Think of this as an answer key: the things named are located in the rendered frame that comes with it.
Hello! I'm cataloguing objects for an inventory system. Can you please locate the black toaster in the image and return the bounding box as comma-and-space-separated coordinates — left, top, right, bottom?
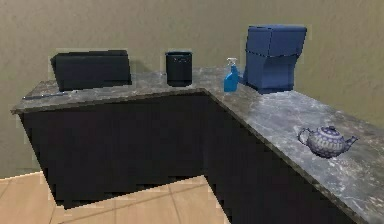
50, 49, 133, 92

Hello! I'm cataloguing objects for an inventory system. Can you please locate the blue coffee machine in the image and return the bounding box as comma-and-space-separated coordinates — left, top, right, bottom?
242, 24, 308, 95

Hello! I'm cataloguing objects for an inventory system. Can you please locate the dark thin knife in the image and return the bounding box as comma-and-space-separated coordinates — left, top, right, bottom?
22, 91, 78, 101

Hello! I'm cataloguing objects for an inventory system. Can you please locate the black cylindrical container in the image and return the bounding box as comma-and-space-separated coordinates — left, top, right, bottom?
165, 50, 194, 88

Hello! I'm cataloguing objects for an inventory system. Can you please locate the blue spray bottle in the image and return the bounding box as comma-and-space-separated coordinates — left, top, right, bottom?
223, 57, 240, 93

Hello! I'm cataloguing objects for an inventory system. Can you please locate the black kitchen counter marble top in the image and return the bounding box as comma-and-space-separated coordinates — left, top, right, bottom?
10, 66, 384, 224

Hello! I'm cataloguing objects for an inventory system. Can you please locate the blue patterned white teapot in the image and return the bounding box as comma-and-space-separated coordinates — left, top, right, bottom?
297, 125, 359, 159

